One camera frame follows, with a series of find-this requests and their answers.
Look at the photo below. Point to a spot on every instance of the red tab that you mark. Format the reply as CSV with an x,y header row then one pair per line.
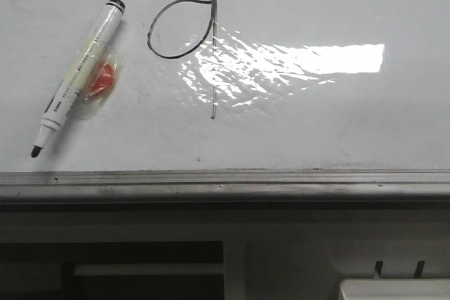
x,y
103,78

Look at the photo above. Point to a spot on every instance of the white whiteboard marker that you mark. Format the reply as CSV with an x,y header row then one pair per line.
x,y
75,79

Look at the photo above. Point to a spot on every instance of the white horizontal bar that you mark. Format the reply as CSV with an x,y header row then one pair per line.
x,y
129,269

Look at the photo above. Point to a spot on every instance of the white box corner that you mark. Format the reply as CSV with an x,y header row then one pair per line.
x,y
394,289

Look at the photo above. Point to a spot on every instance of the aluminium whiteboard frame rail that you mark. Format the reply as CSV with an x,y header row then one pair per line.
x,y
57,189

